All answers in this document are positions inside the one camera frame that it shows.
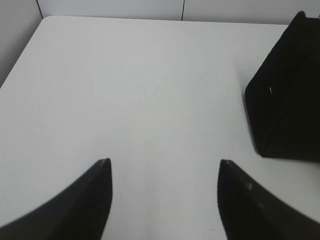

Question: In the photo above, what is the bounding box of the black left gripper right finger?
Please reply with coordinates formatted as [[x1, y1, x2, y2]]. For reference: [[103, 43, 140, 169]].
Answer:
[[217, 159, 320, 240]]

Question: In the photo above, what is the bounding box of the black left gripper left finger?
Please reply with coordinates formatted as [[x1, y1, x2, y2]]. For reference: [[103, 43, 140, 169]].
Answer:
[[0, 158, 113, 240]]

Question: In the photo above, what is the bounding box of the black canvas tote bag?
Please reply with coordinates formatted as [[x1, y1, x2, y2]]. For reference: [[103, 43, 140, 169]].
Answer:
[[244, 11, 320, 161]]

